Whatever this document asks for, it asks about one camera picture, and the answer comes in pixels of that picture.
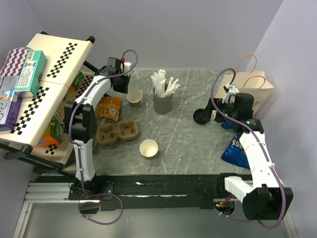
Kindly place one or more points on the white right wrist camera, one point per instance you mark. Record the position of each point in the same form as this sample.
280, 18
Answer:
230, 90

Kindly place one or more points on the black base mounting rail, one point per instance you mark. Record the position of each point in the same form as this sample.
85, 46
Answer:
152, 191

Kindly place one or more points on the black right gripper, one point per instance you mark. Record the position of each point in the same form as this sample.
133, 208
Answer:
208, 109

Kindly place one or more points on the green orange box lower shelf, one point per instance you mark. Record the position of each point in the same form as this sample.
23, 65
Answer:
52, 135

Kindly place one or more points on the cream checkered shelf rack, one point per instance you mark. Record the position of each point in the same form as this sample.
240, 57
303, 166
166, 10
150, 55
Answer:
65, 58

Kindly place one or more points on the pink wavy patterned can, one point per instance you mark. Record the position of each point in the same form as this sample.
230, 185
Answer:
14, 62

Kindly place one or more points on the paper coffee cup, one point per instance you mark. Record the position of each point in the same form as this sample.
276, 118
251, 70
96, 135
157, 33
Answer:
134, 97
149, 149

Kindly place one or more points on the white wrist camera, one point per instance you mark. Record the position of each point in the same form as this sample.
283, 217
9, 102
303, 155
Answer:
230, 90
125, 66

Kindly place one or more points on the silver grey small box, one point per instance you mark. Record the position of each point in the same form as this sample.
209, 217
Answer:
7, 88

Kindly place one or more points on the blue chips bag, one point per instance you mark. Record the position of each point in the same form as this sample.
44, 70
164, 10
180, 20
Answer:
235, 151

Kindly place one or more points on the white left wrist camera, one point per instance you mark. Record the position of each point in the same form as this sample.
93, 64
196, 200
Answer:
125, 66

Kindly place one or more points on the cardboard cup carrier tray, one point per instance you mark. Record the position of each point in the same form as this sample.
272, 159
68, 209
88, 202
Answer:
124, 130

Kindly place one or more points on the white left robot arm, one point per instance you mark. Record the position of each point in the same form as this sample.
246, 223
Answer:
80, 120

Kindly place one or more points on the purple product box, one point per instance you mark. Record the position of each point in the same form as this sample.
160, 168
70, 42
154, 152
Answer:
9, 111

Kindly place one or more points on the teal cardboard box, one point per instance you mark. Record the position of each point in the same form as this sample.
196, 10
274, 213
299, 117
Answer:
31, 73

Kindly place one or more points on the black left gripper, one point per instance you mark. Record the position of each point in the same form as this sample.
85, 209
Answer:
125, 89

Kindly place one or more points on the brown paper takeout bag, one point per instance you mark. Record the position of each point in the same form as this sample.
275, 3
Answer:
253, 82

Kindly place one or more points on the orange snack bag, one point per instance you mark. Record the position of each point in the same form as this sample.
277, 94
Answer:
109, 107

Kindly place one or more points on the green box middle shelf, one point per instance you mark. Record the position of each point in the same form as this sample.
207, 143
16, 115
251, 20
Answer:
77, 82

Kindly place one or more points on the grey straw holder cup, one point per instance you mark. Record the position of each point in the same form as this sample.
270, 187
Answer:
162, 106

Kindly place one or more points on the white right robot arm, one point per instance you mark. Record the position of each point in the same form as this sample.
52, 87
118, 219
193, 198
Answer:
266, 198

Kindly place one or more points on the black coffee cup lid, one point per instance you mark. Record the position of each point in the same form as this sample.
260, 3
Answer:
199, 117

